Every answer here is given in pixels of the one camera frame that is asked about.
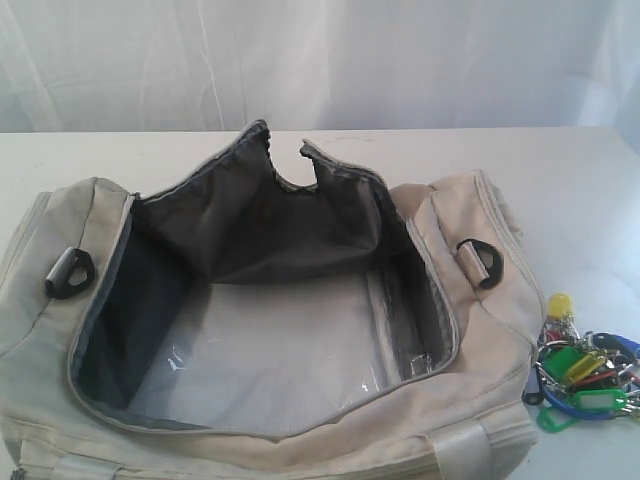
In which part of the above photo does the cream canvas bag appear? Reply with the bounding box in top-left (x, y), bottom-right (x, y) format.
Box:
top-left (1, 121), bottom-right (545, 479)

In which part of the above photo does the bunch of colourful key tags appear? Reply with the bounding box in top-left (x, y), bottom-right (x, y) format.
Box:
top-left (522, 293), bottom-right (639, 434)

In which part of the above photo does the white curtain backdrop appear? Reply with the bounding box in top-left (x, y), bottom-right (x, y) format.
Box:
top-left (1, 1), bottom-right (639, 132)

